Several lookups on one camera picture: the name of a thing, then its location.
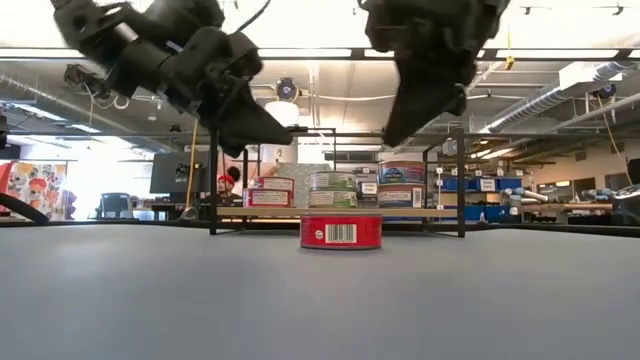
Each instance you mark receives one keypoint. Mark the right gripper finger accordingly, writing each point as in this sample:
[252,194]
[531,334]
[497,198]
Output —
[425,100]
[459,100]

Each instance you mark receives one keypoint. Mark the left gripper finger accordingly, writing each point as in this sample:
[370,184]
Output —
[232,146]
[245,122]

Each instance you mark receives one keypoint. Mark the white hanging lamp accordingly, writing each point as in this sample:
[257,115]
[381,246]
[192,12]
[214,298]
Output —
[285,112]

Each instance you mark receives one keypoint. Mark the black ceiling spotlight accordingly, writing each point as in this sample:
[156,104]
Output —
[287,90]
[606,91]

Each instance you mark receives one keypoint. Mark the black computer monitor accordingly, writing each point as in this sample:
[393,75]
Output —
[170,172]

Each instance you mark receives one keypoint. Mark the blue storage bin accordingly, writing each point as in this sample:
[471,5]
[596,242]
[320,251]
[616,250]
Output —
[472,185]
[482,214]
[510,184]

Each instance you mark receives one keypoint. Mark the blue white label box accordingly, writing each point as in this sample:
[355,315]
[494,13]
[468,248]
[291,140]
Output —
[369,189]

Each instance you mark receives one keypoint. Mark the grey rolls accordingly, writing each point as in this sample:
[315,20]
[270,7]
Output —
[530,195]

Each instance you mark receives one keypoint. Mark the grey office chair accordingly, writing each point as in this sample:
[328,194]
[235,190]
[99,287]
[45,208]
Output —
[115,205]

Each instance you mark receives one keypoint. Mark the blue table mat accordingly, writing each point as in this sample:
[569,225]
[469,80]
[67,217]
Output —
[150,300]

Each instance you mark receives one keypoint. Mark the black round device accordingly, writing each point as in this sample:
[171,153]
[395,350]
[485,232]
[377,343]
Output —
[627,197]

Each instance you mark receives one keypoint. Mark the floral pattern cloth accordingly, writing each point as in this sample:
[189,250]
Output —
[37,187]

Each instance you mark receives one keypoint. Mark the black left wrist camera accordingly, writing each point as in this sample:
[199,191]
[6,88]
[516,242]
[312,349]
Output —
[190,12]

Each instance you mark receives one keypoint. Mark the wooden shelf black metal frame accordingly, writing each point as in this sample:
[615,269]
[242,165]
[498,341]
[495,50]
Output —
[280,212]

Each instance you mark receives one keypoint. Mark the silver spiral air duct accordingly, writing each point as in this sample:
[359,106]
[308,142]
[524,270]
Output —
[550,97]

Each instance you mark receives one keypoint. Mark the black metal table frame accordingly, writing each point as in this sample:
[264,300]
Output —
[550,229]

